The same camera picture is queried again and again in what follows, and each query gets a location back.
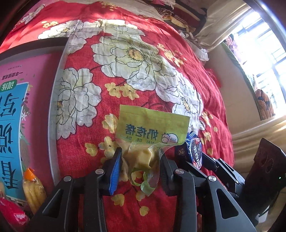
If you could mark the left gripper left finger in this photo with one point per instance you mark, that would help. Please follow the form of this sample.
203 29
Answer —
102 182

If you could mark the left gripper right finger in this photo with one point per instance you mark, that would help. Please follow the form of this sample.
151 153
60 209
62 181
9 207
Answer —
179 183

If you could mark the blue Oreo cookie packet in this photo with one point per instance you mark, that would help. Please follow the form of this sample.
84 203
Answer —
190 150

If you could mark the green milk snack bag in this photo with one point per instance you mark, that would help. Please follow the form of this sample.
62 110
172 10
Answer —
144 135

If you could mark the yellow corn snack packet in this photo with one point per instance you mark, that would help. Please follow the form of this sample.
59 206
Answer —
34 190

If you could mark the red Alpenliebe candy packet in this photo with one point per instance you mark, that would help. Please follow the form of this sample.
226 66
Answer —
14 215

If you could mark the grey tray box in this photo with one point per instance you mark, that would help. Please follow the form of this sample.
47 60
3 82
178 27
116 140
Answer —
32 49

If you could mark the pink blue book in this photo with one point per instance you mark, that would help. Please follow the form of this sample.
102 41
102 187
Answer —
26 87

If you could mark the red floral bedspread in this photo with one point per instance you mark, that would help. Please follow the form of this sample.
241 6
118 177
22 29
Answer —
115 58

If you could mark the pile of folded clothes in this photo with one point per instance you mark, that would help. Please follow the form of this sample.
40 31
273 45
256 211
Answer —
181 15

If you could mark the beige curtain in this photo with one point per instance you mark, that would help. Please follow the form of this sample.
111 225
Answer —
222 18

